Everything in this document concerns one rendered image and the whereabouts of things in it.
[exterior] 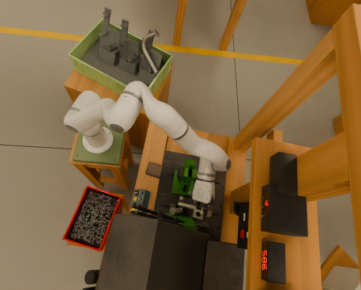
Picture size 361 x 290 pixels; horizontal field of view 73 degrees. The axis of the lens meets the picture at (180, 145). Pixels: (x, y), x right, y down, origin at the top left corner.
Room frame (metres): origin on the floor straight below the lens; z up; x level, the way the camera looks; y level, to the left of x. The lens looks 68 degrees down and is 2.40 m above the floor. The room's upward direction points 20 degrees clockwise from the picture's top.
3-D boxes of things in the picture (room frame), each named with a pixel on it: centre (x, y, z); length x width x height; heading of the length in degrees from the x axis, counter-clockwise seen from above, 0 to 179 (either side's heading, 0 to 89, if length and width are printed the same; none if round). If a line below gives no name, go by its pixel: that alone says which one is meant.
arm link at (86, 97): (0.48, 0.52, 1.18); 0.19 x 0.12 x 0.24; 176
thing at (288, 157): (0.35, -0.39, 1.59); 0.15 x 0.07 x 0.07; 10
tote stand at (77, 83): (1.03, 0.62, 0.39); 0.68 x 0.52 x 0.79; 90
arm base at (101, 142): (0.45, 0.52, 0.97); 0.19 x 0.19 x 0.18
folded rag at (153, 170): (0.37, 0.10, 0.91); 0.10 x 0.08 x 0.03; 91
